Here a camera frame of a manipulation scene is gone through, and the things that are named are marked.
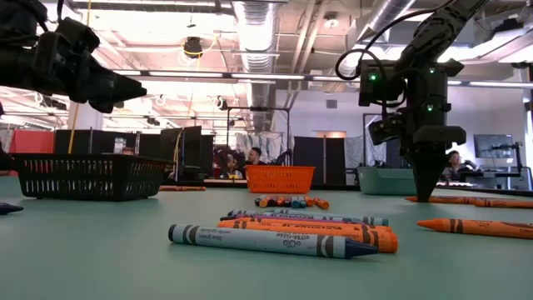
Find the black mesh basket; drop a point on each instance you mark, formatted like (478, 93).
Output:
(89, 179)

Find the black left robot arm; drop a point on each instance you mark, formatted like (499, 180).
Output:
(21, 16)

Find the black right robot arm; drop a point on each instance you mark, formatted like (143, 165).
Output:
(441, 29)

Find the white plastic sheet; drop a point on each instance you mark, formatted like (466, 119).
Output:
(266, 143)
(354, 152)

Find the black ceiling dome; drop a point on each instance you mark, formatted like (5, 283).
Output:
(192, 46)

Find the dark panel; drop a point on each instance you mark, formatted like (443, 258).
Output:
(310, 160)
(393, 158)

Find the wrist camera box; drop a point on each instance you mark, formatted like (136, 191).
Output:
(385, 130)
(75, 35)

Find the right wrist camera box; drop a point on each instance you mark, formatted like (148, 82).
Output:
(385, 130)

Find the teal plastic bin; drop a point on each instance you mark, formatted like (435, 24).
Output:
(385, 182)

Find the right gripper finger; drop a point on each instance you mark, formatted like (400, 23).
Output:
(425, 171)

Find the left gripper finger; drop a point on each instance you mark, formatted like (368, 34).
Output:
(116, 89)

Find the dark flat monitor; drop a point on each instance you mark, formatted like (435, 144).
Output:
(491, 146)

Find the orange mesh basket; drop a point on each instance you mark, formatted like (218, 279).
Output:
(279, 179)

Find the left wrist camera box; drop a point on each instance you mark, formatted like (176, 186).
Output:
(75, 35)

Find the wall vent grille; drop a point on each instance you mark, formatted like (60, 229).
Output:
(331, 103)

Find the purple crayon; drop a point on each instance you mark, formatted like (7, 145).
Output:
(272, 201)
(8, 208)
(287, 201)
(283, 218)

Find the white column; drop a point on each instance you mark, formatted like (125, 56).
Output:
(89, 121)

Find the black partition panels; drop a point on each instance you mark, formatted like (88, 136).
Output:
(104, 141)

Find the grey rectangular duct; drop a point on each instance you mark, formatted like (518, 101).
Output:
(472, 35)

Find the blue green crayon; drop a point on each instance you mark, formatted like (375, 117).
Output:
(258, 241)

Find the white ceiling sensor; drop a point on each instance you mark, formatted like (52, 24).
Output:
(331, 21)

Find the silver flexible ventilation duct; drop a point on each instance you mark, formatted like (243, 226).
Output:
(256, 37)

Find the long ceiling light strip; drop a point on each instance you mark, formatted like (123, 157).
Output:
(266, 76)

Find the teal table mat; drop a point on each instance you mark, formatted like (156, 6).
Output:
(83, 258)

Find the red partition panel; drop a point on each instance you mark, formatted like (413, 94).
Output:
(31, 143)

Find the person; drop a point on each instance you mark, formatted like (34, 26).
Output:
(454, 159)
(255, 155)

